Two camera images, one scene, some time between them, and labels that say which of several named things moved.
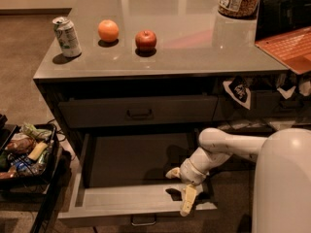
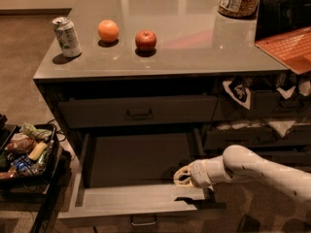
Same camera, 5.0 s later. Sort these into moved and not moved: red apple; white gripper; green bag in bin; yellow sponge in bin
Moved: white gripper
Not moved: yellow sponge in bin; green bag in bin; red apple
